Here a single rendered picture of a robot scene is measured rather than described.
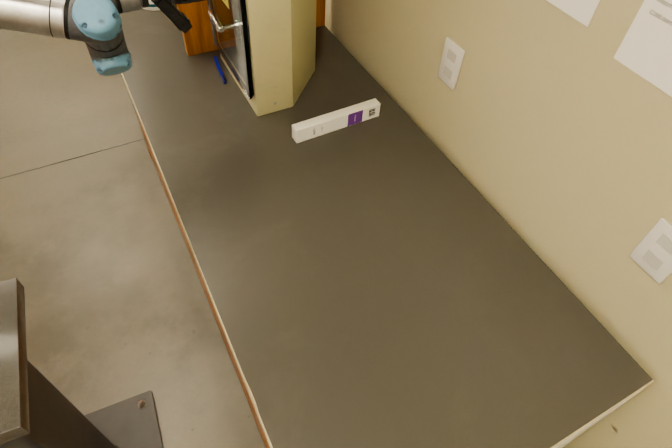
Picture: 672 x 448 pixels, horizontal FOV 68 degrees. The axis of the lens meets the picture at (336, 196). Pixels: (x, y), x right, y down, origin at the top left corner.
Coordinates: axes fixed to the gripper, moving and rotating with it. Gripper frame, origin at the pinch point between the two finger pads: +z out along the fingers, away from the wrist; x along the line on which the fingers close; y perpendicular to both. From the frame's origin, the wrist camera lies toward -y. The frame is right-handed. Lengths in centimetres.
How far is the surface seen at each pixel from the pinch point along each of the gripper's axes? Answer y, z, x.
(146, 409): -130, -57, -31
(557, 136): -11, 46, -65
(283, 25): -10.7, 11.6, -4.4
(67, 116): -131, -58, 148
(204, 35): -31.0, -0.1, 32.6
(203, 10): -22.8, 0.9, 32.6
